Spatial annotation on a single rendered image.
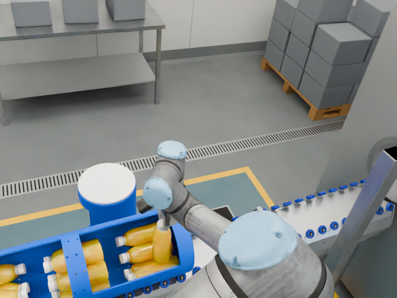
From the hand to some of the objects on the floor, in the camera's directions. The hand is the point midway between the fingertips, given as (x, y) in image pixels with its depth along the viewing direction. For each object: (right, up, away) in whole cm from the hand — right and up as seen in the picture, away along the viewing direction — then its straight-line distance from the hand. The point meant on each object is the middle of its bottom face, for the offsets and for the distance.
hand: (162, 223), depth 147 cm
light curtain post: (+60, -102, +91) cm, 149 cm away
